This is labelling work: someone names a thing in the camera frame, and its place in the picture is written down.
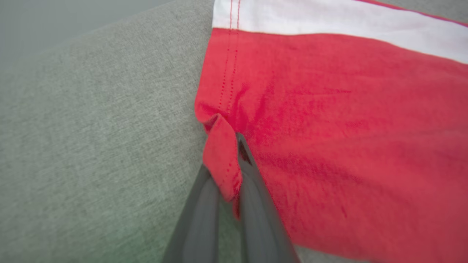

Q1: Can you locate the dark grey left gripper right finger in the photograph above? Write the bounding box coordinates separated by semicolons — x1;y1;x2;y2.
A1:
234;132;300;263

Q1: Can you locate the red shorts white stripe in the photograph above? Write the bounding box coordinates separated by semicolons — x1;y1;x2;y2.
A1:
194;0;468;263

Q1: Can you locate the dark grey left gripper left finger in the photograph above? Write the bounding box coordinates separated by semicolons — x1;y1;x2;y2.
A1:
162;164;222;263

